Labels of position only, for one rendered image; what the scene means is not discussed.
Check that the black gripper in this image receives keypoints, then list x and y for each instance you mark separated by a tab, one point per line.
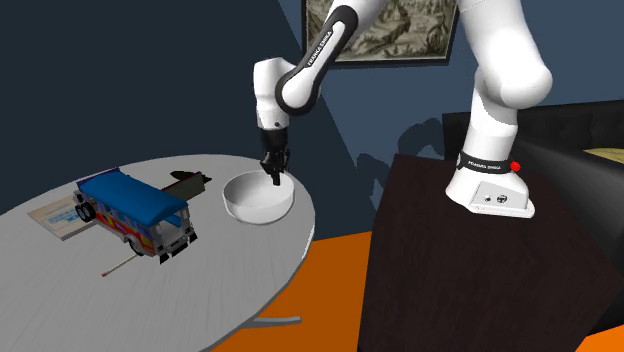
274	144

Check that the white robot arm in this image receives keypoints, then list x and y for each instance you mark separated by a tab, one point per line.
492	97

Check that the white bowl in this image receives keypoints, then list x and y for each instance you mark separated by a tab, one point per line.
258	202

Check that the dark brown box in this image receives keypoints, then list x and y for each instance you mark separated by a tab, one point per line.
187	186

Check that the grey round table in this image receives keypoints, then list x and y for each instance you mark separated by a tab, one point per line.
185	292

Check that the blue roofed toy bus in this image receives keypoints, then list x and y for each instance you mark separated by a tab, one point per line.
131	204

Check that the thin red tipped stick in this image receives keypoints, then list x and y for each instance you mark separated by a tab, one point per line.
118	266

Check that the dark brown robot stand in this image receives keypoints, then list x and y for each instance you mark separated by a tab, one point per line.
463	273

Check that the pale flat book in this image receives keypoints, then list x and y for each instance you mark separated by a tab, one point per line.
51	218

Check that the framed wall picture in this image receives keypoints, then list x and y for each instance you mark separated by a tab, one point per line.
390	34

